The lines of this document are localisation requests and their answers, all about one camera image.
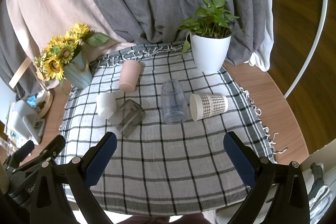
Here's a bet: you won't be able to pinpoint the pink plastic cup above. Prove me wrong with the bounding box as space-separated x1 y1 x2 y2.
119 60 141 93

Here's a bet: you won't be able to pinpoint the smoky grey transparent cup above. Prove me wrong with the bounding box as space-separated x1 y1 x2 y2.
108 100 146 138

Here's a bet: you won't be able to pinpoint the white plastic cup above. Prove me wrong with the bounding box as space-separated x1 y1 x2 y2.
96 92 117 119

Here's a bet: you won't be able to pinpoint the houndstooth patterned paper cup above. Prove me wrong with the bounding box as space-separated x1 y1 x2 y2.
190 94 228 121

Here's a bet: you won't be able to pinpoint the clear bluish plastic cup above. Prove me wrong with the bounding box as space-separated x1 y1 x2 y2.
161 79 188 124

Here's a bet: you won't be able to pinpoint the cluttered side shelf items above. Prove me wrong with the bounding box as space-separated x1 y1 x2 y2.
0 56 55 151

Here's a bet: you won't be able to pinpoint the checkered grey white tablecloth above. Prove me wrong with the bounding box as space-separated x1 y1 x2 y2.
57 43 275 215

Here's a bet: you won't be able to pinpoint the teal ribbed flower pot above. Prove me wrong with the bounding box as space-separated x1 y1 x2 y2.
64 51 93 89

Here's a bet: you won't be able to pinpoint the artificial sunflower bouquet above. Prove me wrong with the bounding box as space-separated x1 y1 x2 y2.
33 23 110 85

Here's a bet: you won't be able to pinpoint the white curved floor lamp pole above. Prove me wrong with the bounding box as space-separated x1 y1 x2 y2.
283 0 329 98

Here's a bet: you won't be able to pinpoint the white plant pot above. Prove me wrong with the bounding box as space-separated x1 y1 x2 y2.
191 35 231 73

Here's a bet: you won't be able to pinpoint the green pothos plant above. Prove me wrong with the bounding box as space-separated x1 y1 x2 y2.
178 0 249 56

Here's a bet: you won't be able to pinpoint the beige pink curtain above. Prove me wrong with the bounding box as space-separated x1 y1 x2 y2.
6 0 134 61

